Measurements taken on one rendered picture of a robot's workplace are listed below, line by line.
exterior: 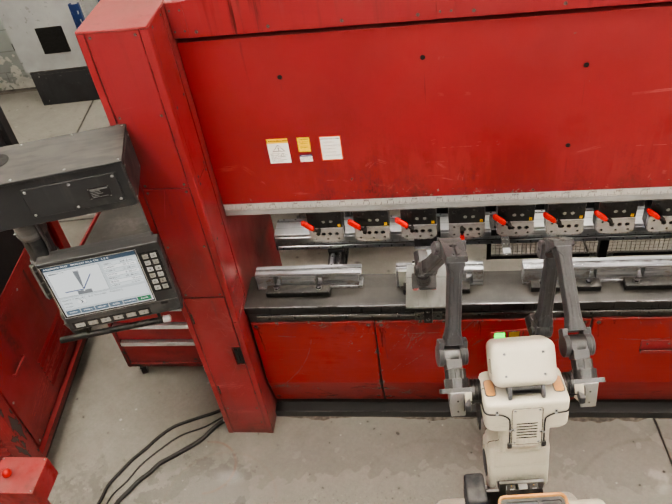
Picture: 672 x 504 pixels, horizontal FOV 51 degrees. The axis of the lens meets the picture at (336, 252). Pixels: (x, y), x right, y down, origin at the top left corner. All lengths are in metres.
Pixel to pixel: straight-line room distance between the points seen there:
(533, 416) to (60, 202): 1.75
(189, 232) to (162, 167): 0.32
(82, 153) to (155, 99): 0.31
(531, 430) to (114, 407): 2.58
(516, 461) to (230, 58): 1.80
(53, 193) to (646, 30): 2.06
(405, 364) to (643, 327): 1.10
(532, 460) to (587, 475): 1.01
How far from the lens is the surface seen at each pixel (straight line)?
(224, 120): 2.81
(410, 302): 3.04
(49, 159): 2.62
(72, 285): 2.82
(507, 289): 3.27
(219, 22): 2.60
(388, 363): 3.52
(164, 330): 4.00
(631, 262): 3.33
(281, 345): 3.49
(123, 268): 2.74
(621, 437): 3.92
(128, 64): 2.55
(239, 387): 3.63
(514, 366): 2.38
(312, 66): 2.63
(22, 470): 3.25
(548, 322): 2.88
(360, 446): 3.81
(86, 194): 2.57
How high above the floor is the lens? 3.20
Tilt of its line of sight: 42 degrees down
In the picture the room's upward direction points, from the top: 9 degrees counter-clockwise
